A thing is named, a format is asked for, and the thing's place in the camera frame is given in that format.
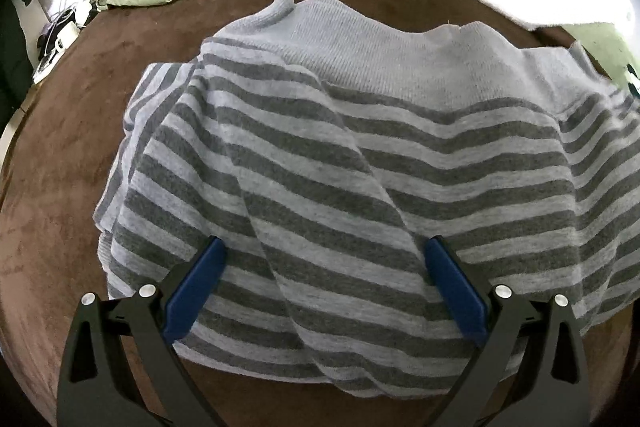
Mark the dark hanging clothing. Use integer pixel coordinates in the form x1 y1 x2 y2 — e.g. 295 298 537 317
0 0 40 118

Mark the tangle of cables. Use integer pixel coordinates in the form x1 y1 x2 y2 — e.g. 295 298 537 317
32 0 98 84

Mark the grey striped sweater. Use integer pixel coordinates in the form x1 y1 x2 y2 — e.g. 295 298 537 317
92 0 640 398

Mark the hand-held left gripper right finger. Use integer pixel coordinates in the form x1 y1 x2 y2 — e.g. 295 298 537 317
424 235 593 427

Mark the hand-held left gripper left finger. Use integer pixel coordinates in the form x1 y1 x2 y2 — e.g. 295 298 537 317
56 236 226 427

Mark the light green cloth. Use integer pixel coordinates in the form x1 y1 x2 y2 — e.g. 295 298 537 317
565 22 640 98

